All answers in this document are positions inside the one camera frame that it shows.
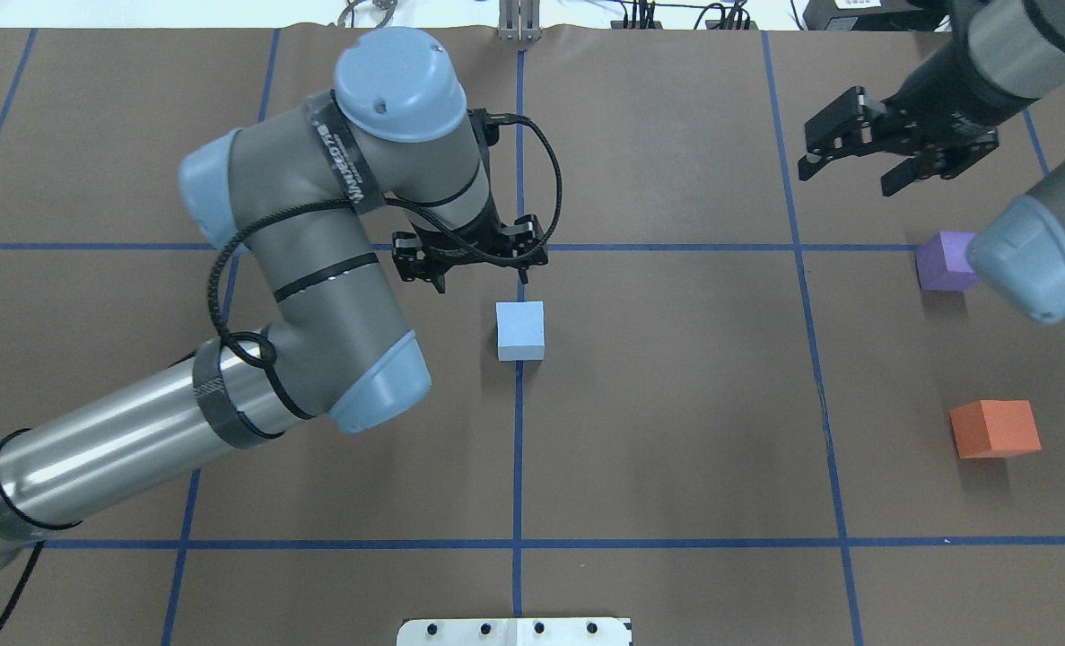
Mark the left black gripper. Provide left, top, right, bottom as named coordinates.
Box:
left=391, top=214, right=548, bottom=295

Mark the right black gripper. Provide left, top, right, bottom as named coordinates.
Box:
left=798, top=86, right=1000, bottom=197

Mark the light blue foam block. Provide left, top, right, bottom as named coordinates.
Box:
left=495, top=301, right=547, bottom=362

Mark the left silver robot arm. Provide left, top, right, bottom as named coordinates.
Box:
left=0, top=26, right=561, bottom=570

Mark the purple foam block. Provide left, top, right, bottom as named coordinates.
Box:
left=916, top=231, right=981, bottom=292

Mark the orange foam block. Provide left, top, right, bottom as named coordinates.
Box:
left=949, top=399, right=1042, bottom=459

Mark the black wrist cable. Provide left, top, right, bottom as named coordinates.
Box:
left=207, top=111, right=564, bottom=423

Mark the aluminium frame post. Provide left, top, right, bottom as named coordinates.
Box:
left=498, top=0, right=543, bottom=42

